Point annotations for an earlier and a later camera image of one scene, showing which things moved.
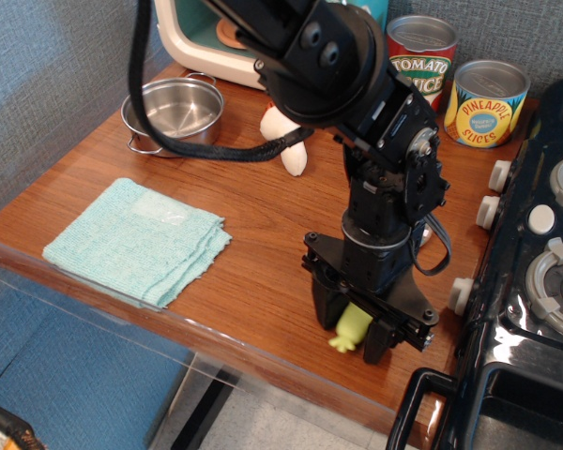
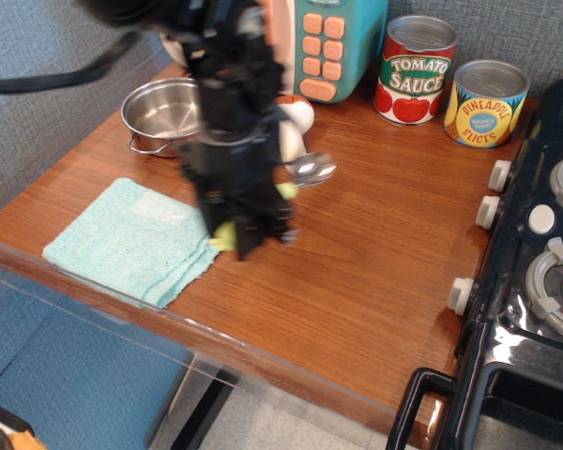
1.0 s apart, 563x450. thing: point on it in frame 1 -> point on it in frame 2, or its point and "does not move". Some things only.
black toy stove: (517, 382) does not move
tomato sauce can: (422, 48) does not move
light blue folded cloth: (137, 246) does not move
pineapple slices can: (486, 103) does not move
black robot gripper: (375, 281) -> (235, 184)
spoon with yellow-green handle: (353, 325) -> (307, 169)
